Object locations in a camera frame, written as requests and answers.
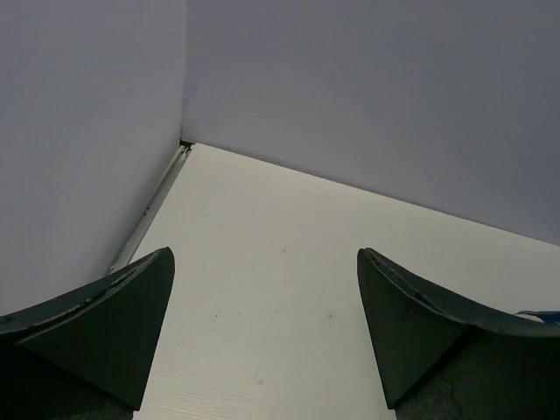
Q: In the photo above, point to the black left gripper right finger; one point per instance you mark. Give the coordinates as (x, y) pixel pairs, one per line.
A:
(444, 356)

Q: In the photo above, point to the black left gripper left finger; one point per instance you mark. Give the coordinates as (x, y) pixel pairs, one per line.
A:
(87, 354)

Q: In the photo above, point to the blue letter-print pillowcase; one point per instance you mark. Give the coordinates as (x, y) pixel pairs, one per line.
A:
(546, 317)

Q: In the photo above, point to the aluminium side rail left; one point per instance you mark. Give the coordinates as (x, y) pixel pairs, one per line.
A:
(129, 248)

